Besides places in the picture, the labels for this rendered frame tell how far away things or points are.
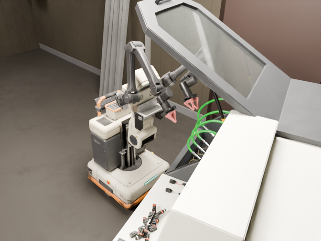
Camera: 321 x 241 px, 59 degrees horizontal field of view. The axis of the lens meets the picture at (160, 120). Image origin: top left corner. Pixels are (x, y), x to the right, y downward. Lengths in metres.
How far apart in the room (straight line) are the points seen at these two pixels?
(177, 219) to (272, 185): 0.42
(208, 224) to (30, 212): 2.44
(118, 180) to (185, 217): 1.98
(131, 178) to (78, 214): 0.61
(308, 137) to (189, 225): 0.76
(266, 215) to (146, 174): 1.96
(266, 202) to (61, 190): 2.48
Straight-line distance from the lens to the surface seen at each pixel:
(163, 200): 1.69
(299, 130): 1.48
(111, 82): 4.61
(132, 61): 2.12
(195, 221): 0.88
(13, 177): 3.58
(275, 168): 1.25
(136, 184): 2.78
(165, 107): 1.85
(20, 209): 3.19
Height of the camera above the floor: 2.22
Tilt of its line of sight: 32 degrees down
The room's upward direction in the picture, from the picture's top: 2 degrees clockwise
